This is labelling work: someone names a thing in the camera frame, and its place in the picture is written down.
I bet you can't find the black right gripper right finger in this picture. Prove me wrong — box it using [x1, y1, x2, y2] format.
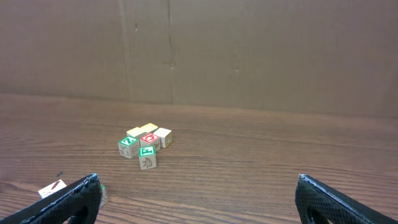
[295, 174, 397, 224]

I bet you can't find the green E letter block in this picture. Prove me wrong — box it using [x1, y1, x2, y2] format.
[139, 146, 157, 170]

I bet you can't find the yellow block far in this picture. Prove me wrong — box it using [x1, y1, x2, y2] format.
[141, 123, 159, 133]

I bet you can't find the red letter block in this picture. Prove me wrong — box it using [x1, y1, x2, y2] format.
[139, 133, 161, 151]

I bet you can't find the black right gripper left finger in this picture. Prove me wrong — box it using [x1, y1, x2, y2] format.
[1, 173, 102, 224]

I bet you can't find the white feather picture block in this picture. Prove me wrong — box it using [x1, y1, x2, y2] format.
[38, 179, 67, 199]

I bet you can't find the green A letter block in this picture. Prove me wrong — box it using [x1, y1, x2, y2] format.
[99, 184, 109, 208]

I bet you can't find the green Z letter block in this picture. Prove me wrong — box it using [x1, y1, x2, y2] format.
[118, 136, 140, 159]

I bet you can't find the plain white wooden block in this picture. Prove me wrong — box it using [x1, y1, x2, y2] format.
[154, 128, 173, 149]

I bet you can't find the yellow block near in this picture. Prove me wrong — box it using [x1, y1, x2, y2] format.
[126, 127, 147, 139]

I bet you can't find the yellow block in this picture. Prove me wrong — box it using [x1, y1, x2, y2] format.
[141, 123, 159, 133]
[126, 127, 147, 139]

